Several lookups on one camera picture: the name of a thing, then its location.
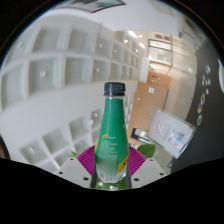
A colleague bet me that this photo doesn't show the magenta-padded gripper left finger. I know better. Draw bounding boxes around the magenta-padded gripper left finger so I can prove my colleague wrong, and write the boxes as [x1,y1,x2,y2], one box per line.
[53,144,100,188]

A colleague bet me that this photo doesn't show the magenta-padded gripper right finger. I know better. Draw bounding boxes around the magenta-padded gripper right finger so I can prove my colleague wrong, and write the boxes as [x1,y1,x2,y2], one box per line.
[125,145,168,190]

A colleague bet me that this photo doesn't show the green plastic drink bottle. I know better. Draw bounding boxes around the green plastic drink bottle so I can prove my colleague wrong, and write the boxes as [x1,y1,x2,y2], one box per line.
[93,81,131,184]

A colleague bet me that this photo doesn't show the recessed ceiling lights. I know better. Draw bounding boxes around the recessed ceiling lights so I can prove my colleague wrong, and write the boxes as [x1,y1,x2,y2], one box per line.
[123,29,148,49]

